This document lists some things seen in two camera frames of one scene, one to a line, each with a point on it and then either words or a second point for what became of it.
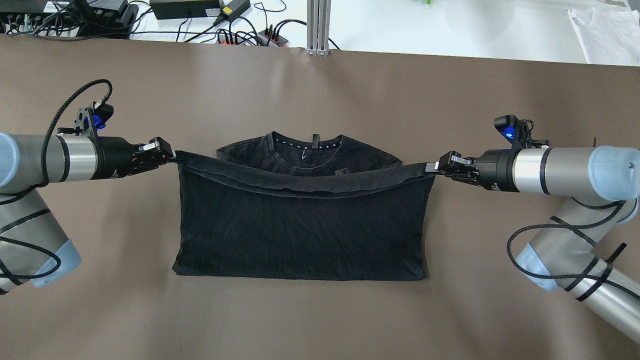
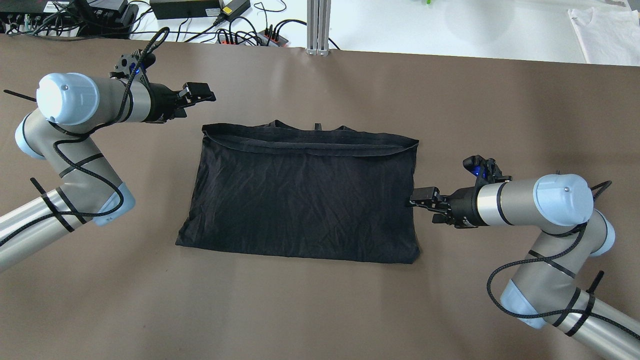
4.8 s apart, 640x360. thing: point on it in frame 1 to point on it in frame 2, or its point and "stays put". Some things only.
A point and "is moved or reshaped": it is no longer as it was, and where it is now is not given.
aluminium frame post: (318, 15) stays put
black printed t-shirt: (301, 206) is moved or reshaped
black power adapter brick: (164, 9) stays put
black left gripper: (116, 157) to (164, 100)
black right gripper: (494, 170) to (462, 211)
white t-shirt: (608, 37) stays put
